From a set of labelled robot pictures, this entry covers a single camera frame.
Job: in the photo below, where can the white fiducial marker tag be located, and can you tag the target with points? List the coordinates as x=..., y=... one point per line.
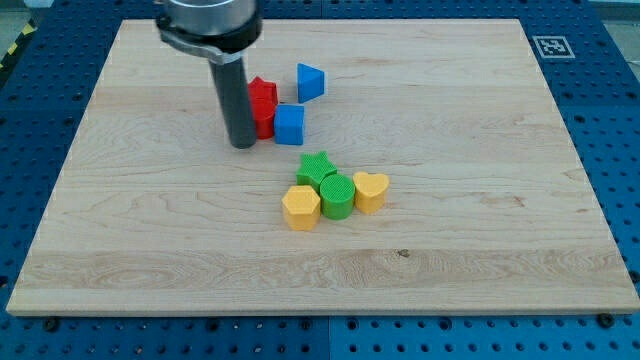
x=553, y=47

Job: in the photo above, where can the black bolt front left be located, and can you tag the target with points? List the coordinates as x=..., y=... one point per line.
x=51, y=324

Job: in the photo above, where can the light wooden board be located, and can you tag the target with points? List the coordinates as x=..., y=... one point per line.
x=489, y=210

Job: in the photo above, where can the black bolt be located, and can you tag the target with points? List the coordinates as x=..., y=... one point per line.
x=51, y=324
x=605, y=320

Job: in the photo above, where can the yellow heart block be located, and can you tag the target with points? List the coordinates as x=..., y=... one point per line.
x=371, y=191

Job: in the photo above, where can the red cylinder block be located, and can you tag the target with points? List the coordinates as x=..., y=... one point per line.
x=264, y=114

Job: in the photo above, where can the blue triangle block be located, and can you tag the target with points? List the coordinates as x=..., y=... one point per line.
x=310, y=82

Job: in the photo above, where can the green star block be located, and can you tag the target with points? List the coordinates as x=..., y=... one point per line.
x=314, y=168

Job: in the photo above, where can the blue cube block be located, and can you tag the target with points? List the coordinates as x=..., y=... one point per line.
x=289, y=124

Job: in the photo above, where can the yellow hexagon block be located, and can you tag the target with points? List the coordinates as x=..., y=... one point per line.
x=301, y=207

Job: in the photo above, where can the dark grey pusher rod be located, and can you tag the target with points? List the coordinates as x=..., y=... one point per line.
x=233, y=96

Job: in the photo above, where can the red pentagon block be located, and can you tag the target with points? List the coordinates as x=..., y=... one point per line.
x=265, y=90

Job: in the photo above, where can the green cylinder block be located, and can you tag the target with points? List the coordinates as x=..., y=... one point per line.
x=337, y=194

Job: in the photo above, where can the black bolt front right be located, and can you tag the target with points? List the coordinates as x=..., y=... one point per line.
x=605, y=320

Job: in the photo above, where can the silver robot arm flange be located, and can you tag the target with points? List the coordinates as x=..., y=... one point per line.
x=217, y=30

